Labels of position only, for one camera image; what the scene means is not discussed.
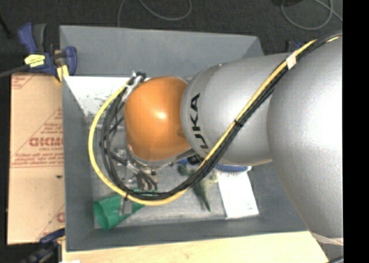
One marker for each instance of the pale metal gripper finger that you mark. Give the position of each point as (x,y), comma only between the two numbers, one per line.
(127,206)

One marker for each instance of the green plastic cup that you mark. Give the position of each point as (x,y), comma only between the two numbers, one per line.
(108,211)

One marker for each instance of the dark green toy animal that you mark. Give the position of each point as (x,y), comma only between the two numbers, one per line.
(201,191)

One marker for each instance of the white flat box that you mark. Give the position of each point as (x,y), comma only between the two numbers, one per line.
(237,195)

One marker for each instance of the brown cardboard board red print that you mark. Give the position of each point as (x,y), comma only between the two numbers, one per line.
(34,152)

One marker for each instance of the grey metal bin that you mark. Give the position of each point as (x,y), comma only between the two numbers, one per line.
(161,51)

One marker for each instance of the black cylinder on white bracket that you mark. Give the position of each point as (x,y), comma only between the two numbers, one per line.
(193,160)

